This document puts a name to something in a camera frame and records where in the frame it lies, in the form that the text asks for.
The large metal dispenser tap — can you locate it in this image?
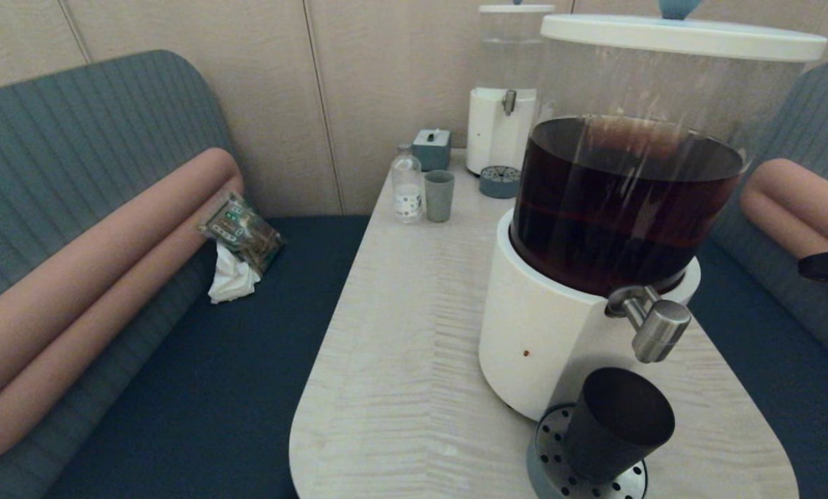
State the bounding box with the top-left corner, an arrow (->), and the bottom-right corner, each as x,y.
605,284 -> 693,365

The dark grey tapered cup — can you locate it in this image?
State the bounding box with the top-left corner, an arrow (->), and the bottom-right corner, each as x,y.
563,367 -> 676,486

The grey-green plastic cup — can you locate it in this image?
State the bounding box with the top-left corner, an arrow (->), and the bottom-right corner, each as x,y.
424,171 -> 455,224

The pink cylindrical bolster cushion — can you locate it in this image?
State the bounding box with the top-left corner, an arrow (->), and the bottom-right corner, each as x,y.
740,183 -> 828,310
0,175 -> 245,468
754,158 -> 828,247
0,148 -> 240,425

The teal upholstered bench sofa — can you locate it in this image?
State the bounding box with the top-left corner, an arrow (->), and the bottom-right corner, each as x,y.
688,59 -> 828,499
0,50 -> 372,499

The large white dispenser lid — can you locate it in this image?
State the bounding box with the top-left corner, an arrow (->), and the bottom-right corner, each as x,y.
540,0 -> 828,63

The large tea drink dispenser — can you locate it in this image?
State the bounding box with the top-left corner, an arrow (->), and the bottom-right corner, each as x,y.
478,33 -> 811,423

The large blue-grey drip tray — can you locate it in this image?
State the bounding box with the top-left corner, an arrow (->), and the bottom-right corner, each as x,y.
526,403 -> 649,499

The small blue-grey drip tray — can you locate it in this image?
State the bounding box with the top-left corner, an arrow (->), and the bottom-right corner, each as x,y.
478,166 -> 522,200

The small white water dispenser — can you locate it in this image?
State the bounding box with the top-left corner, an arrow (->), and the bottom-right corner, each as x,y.
465,12 -> 557,177

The small white dispenser lid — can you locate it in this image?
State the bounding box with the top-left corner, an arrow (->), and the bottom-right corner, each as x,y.
478,3 -> 555,15

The blue-grey square box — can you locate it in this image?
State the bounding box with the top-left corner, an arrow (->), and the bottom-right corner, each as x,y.
412,129 -> 451,173

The clear plastic bottle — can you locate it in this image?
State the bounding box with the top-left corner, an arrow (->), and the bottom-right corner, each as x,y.
390,143 -> 423,225

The crumpled white tissue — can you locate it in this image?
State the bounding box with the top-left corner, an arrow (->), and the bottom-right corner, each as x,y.
207,243 -> 262,306

